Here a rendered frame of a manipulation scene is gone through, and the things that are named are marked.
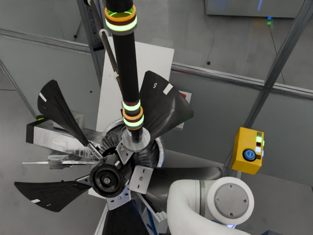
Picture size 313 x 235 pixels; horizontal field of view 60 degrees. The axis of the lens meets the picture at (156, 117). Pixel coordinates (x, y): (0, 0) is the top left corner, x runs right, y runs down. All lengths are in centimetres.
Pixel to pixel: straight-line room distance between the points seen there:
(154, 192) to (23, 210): 156
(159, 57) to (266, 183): 158
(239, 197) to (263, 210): 173
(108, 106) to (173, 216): 70
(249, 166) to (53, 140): 77
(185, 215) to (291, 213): 188
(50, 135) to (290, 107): 119
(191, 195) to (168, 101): 34
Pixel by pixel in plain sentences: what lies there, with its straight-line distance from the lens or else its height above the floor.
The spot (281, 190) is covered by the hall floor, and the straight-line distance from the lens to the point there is 236.
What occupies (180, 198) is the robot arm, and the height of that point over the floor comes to 155.
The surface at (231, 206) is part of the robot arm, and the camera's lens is 52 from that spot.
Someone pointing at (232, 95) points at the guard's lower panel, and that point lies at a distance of 155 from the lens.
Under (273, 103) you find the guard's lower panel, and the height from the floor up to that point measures 88.
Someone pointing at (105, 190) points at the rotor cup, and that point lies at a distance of 91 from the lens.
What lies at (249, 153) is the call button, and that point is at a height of 108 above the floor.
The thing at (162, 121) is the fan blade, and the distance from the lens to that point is 79.
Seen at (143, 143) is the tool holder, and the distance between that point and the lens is 66.
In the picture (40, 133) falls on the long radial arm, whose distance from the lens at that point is 115.
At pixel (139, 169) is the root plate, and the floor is 118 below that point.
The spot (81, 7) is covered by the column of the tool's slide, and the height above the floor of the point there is 138.
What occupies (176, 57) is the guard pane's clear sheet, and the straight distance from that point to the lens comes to 143.
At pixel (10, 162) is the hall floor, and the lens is 254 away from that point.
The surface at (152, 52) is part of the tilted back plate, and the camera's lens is 103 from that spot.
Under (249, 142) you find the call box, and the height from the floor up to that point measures 107.
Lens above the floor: 204
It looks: 56 degrees down
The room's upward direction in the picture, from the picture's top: straight up
